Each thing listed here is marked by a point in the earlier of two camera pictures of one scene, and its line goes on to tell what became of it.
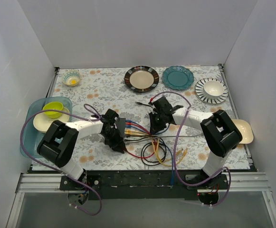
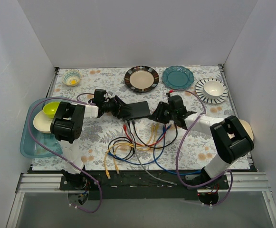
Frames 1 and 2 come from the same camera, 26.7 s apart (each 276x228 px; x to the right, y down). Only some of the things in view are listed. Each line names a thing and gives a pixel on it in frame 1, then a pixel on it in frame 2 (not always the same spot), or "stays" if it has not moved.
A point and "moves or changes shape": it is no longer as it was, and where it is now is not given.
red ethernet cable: x=150 y=135 moves or changes shape
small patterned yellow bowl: x=71 y=78 stays
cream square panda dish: x=246 y=130 stays
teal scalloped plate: x=177 y=78 stays
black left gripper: x=115 y=139 → x=117 y=107
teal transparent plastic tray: x=31 y=137 stays
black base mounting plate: x=143 y=185 stays
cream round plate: x=41 y=122 stays
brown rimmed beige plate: x=141 y=79 stays
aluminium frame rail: x=40 y=183 stays
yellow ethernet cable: x=155 y=141 → x=105 y=155
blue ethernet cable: x=132 y=124 → x=157 y=164
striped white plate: x=199 y=92 stays
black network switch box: x=120 y=126 → x=139 y=109
